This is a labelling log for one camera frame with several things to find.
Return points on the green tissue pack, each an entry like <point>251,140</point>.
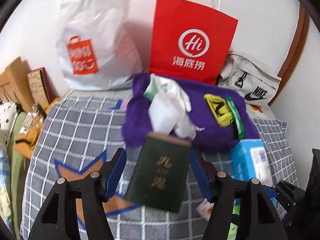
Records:
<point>233,228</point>

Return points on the grey Nike bag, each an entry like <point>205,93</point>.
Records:
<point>249,78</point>

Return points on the green snack stick packet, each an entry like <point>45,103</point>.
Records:
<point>236,118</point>

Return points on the wooden headboard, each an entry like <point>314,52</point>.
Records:
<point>14,84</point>

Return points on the wooden bedside table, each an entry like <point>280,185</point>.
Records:
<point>31,128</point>

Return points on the dark green gold tin box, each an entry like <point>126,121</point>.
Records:
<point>159,177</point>

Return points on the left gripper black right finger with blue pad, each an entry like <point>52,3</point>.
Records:
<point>204,173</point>

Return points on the yellow black pouch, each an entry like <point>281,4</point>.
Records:
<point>219,109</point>

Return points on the white Miniso plastic bag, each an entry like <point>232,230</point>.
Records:
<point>94,48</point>

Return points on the white fruit print packet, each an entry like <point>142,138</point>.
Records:
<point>204,210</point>

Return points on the white mesh bag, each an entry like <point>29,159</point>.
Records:
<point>166,116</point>

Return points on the purple fluffy towel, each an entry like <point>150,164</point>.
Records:
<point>212,139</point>

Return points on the red paper shopping bag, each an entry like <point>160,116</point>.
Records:
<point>190,39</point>

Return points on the grey checked blanket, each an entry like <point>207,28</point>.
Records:
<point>83,125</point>

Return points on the brown wooden door frame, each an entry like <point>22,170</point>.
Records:
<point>295,50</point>

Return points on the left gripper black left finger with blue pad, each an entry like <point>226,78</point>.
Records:
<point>111,173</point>

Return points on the brown star blue border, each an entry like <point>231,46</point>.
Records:
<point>85,185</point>

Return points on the blue cardboard box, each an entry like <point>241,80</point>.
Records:
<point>249,160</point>

